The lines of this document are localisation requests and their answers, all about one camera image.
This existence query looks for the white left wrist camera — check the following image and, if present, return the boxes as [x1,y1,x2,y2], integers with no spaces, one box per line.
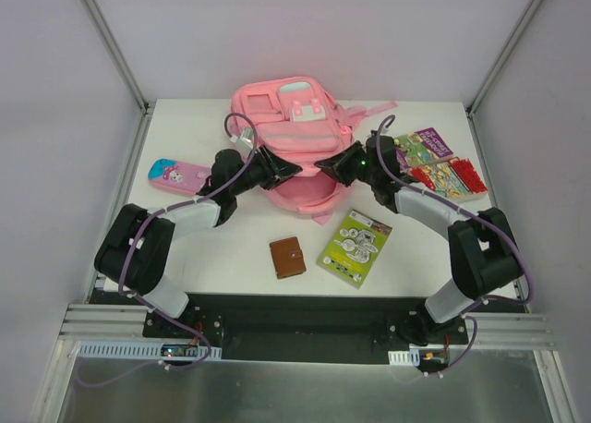
[231,127,256,151]

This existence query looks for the white slotted cable duct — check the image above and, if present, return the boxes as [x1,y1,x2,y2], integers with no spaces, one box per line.
[78,342,223,362]

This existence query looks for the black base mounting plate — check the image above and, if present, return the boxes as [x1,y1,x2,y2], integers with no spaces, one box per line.
[87,286,530,365]

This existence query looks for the brown leather wallet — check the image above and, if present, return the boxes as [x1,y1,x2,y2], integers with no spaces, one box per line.
[269,236,307,280]

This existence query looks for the pink student backpack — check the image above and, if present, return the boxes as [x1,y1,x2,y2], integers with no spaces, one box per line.
[226,77,397,224]

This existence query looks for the right aluminium frame post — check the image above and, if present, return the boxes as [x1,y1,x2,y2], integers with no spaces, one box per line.
[465,0,546,119]

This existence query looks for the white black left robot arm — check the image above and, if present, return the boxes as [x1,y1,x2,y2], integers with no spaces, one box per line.
[94,146,303,339]

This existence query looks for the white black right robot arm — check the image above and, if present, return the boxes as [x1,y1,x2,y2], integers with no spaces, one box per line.
[315,133,527,346]

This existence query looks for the small white cable duct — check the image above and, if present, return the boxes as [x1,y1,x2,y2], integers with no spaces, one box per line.
[388,348,420,367]

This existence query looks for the green comic paperback book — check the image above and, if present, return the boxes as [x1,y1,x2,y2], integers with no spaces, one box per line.
[317,210,392,289]

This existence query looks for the purple treehouse paperback book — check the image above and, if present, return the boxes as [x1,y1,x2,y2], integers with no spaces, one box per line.
[393,127,454,172]

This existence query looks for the red treehouse paperback book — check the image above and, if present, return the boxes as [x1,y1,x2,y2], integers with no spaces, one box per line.
[408,158,488,202]

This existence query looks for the aluminium frame rail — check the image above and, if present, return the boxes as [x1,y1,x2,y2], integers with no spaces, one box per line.
[79,0,151,113]

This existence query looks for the pink cartoon pencil case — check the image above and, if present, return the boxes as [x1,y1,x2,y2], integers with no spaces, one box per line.
[148,159,211,196]

